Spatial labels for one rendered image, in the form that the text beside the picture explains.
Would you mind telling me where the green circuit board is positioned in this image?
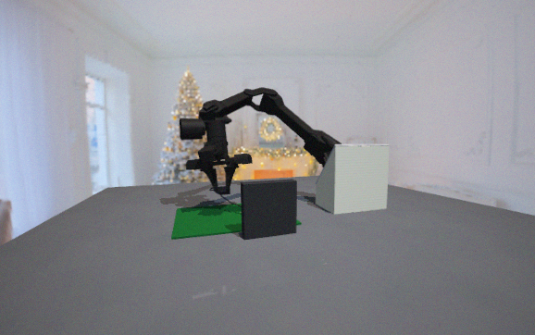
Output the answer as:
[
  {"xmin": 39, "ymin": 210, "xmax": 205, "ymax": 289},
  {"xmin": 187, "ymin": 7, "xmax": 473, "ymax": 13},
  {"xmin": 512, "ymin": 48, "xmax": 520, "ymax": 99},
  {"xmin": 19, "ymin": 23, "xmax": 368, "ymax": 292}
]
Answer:
[{"xmin": 171, "ymin": 204, "xmax": 242, "ymax": 240}]

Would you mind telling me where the black square panel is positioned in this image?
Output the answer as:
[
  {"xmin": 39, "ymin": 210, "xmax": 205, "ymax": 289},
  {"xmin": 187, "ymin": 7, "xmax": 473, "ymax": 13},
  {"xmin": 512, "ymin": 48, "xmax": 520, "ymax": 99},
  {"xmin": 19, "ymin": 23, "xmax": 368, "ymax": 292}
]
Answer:
[{"xmin": 241, "ymin": 180, "xmax": 297, "ymax": 240}]

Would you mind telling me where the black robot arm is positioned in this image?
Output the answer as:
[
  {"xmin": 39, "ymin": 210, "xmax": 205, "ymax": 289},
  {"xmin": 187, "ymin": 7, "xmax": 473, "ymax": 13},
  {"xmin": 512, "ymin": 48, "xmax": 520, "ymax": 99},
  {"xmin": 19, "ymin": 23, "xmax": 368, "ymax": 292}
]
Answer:
[{"xmin": 180, "ymin": 87, "xmax": 342, "ymax": 167}]

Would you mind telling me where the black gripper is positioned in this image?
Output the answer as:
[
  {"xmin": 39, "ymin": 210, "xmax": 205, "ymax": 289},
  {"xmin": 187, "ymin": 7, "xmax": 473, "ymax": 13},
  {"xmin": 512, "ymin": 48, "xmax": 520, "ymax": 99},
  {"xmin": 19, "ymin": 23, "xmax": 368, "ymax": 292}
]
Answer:
[{"xmin": 186, "ymin": 137, "xmax": 253, "ymax": 191}]

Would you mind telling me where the black fan cable with plug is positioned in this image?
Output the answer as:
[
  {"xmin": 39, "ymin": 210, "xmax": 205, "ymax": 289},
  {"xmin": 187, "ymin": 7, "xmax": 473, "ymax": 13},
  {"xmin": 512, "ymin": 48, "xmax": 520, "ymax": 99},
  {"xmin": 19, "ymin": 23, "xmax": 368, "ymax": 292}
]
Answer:
[{"xmin": 210, "ymin": 186, "xmax": 230, "ymax": 203}]

